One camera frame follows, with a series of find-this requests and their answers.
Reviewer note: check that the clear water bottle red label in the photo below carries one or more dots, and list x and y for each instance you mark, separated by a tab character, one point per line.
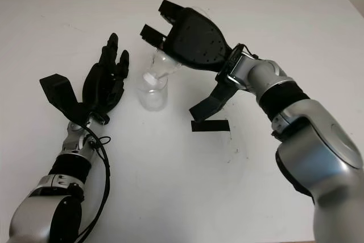
163	63

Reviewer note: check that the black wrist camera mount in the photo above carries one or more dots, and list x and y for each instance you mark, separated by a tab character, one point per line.
59	92
210	103

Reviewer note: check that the clear plastic cup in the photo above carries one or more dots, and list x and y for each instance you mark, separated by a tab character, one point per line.
153	98

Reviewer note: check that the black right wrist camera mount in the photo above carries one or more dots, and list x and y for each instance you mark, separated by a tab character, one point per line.
210	103

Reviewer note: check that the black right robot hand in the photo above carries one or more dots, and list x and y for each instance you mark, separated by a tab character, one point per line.
196	41

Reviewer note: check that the black tape strip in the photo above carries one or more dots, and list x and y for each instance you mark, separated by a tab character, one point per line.
210	126

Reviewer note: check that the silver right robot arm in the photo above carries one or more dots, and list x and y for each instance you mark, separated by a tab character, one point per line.
312	146

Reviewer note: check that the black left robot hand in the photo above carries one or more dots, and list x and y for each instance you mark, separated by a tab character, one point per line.
99	83

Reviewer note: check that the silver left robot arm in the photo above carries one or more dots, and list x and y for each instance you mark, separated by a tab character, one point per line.
37	209

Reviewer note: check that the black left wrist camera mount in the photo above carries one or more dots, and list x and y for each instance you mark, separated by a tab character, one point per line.
59	92

